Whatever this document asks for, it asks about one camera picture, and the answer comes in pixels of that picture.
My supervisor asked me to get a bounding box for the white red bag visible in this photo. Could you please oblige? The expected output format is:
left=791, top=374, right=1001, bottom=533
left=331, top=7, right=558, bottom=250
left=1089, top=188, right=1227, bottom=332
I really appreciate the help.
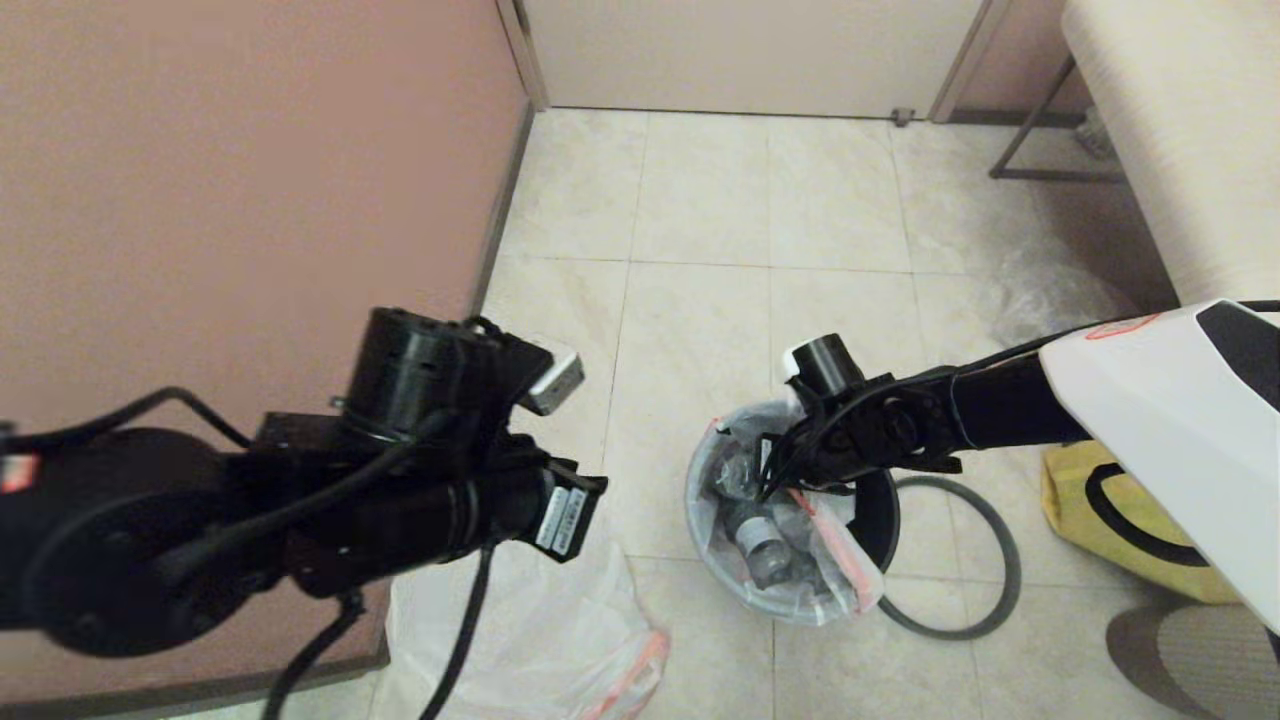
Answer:
left=687, top=400, right=886, bottom=626

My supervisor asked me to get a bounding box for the grey bin rim ring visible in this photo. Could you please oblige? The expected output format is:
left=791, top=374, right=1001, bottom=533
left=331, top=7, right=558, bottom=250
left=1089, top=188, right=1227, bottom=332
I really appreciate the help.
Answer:
left=880, top=476, right=1023, bottom=642

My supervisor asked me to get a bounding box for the black round trash bin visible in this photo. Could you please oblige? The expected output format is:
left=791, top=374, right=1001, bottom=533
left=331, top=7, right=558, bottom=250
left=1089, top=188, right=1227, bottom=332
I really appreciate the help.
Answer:
left=687, top=400, right=901, bottom=626

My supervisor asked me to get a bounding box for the clear bag with black contents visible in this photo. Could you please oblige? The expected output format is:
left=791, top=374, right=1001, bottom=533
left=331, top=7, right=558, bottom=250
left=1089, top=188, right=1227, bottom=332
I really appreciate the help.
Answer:
left=990, top=255, right=1141, bottom=346

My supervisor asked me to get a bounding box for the yellow shopping bag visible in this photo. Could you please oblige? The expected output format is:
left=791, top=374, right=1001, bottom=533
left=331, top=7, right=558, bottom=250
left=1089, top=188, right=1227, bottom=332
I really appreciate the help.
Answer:
left=1040, top=440, right=1246, bottom=605

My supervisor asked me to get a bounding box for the clear plastic bottle white label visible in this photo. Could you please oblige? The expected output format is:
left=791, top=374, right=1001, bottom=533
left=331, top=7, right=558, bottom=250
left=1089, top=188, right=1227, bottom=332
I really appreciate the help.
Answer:
left=730, top=505, right=801, bottom=591
left=712, top=445, right=766, bottom=501

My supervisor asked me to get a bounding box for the small clear container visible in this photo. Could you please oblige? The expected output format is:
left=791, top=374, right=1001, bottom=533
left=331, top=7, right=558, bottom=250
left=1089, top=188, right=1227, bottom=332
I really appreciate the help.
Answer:
left=1072, top=104, right=1113, bottom=159

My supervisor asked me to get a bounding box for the beige door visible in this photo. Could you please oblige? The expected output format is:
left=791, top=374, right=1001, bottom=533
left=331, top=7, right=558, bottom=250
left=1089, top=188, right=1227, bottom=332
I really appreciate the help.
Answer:
left=520, top=0, right=986, bottom=119

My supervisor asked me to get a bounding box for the grey ribbed round object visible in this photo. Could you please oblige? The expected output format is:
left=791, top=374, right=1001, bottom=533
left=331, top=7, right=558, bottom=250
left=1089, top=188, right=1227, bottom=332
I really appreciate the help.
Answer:
left=1105, top=603, right=1280, bottom=720

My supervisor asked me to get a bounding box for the cream striped table top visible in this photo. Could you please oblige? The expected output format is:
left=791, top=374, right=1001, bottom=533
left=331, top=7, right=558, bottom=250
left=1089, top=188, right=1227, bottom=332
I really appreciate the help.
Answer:
left=1062, top=0, right=1280, bottom=306

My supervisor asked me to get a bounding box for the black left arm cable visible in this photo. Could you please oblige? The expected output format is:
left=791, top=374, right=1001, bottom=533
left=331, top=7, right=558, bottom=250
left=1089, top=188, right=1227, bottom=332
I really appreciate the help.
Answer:
left=260, top=590, right=366, bottom=720
left=418, top=545, right=498, bottom=720
left=0, top=386, right=253, bottom=453

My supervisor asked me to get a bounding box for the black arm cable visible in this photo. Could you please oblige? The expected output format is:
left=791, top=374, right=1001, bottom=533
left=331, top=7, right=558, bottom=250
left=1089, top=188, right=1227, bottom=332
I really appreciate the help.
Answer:
left=260, top=590, right=366, bottom=720
left=418, top=545, right=498, bottom=720
left=1083, top=460, right=1218, bottom=571
left=0, top=386, right=253, bottom=453

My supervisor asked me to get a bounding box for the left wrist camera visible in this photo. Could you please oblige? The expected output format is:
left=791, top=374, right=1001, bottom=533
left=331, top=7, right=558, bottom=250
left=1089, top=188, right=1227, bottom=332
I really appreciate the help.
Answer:
left=520, top=345, right=586, bottom=417

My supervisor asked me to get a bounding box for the white red-printed bin liner bag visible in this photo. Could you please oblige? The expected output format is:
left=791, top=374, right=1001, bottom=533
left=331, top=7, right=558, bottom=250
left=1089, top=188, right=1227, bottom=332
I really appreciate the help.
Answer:
left=385, top=540, right=671, bottom=720

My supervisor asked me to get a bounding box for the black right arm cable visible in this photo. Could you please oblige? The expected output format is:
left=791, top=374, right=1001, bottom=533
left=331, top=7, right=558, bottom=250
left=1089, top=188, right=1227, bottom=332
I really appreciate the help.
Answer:
left=1083, top=460, right=1218, bottom=571

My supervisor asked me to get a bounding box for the dark metal table frame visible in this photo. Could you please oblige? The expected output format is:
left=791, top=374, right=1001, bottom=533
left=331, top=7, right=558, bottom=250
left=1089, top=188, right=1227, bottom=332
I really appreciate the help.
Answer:
left=987, top=58, right=1123, bottom=183

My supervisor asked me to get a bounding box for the grey metal door frame post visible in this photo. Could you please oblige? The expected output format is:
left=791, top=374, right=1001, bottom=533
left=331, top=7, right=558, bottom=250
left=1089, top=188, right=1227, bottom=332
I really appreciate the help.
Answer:
left=925, top=0, right=1011, bottom=124
left=495, top=0, right=551, bottom=113

